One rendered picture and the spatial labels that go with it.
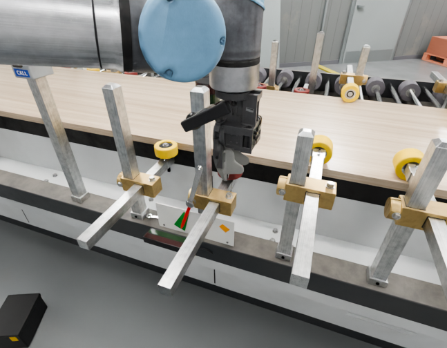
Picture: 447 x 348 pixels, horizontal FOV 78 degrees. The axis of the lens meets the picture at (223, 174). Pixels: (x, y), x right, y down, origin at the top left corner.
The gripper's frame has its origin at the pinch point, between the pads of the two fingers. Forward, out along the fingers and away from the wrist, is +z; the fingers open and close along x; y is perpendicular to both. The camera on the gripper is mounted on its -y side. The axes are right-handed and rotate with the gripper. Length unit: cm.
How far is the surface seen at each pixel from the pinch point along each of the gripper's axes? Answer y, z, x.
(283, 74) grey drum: -13, 16, 155
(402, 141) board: 47, 10, 57
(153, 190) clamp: -24.8, 15.8, 5.4
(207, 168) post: -7.1, 4.5, 6.9
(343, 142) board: 27, 10, 48
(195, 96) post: -9.3, -15.0, 6.3
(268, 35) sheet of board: -98, 35, 476
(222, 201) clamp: -2.3, 13.5, 5.9
